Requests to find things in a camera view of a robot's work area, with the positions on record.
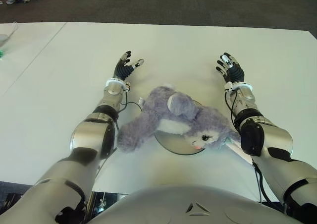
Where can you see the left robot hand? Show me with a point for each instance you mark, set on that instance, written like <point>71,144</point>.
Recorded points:
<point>123,69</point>

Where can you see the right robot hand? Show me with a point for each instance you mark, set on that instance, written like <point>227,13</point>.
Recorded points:
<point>232,70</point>

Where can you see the purple plush bunny doll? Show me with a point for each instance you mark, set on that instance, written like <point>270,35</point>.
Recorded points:
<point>178,120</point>

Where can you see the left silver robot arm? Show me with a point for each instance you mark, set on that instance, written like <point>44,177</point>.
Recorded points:
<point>81,144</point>

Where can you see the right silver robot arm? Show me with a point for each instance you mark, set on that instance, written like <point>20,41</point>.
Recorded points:
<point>262,139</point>

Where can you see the white plate with black rim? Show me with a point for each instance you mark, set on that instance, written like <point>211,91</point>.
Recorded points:
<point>178,142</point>

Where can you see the grey robot torso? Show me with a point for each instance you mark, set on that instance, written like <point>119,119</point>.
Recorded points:
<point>185,204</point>

